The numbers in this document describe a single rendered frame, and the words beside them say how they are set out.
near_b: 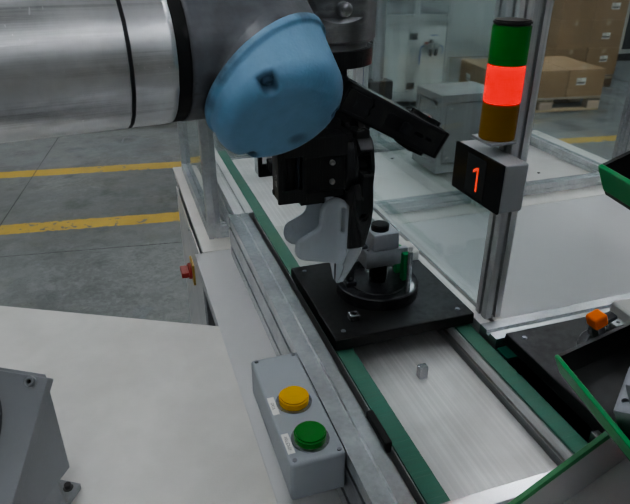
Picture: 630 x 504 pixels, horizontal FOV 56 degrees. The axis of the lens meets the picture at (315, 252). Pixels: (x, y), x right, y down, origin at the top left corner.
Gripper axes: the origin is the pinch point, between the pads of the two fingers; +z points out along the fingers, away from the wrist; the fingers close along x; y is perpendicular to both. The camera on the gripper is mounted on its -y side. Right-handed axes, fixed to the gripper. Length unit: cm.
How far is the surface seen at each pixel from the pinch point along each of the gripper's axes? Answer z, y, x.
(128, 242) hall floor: 123, 23, -274
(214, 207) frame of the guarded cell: 29, 0, -87
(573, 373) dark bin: 2.3, -12.2, 17.3
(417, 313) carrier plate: 26.2, -23.2, -26.3
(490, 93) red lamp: -9.2, -29.4, -23.4
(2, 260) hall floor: 123, 88, -273
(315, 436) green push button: 26.1, 1.1, -5.5
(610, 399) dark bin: 3.6, -14.0, 19.5
